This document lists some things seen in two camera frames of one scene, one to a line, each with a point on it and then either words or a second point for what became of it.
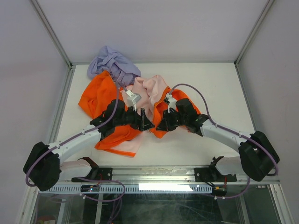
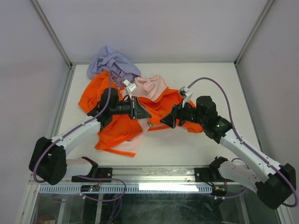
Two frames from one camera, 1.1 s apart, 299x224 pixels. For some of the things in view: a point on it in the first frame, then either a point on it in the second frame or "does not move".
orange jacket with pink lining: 153,90 does not move
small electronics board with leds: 90,188 does not move
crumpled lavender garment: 123,71 does not move
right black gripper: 164,124 → 177,114
